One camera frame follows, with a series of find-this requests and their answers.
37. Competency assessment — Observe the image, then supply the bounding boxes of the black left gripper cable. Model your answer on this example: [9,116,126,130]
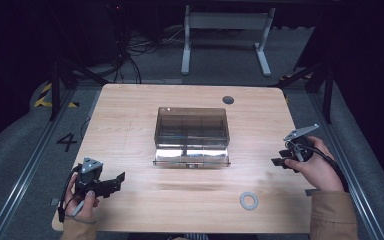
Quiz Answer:
[57,164,82,224]

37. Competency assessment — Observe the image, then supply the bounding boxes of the grey metal floor rail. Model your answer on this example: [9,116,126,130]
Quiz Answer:
[0,89,76,240]
[308,92,384,240]

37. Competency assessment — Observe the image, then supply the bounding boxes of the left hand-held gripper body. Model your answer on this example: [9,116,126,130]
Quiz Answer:
[74,156,115,198]

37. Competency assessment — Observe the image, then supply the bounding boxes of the white metal desk frame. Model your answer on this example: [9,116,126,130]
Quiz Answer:
[180,4,277,77]

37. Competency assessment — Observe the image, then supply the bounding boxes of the grey toothed ring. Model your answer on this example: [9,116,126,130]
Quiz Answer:
[239,191,260,212]

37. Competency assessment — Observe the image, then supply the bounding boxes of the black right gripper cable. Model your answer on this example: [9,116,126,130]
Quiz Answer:
[304,144,351,194]

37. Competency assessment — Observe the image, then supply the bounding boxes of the tangle of black floor cables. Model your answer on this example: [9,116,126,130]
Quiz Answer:
[111,26,189,85]

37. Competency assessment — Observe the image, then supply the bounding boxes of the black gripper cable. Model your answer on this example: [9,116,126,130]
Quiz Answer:
[57,164,82,224]
[304,144,351,194]

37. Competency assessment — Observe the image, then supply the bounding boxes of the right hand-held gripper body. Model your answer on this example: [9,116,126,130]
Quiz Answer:
[282,123,320,163]

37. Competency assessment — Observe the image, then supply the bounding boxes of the person's left hand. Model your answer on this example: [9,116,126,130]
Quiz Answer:
[63,174,100,224]

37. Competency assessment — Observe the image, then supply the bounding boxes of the black metal stand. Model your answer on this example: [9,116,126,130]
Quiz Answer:
[47,57,110,122]
[275,62,335,125]

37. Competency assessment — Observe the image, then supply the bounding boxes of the clear smoky plastic storage box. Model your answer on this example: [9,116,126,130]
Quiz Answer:
[152,106,232,168]

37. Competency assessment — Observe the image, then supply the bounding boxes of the person's right hand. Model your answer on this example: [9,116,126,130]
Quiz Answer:
[284,135,345,193]

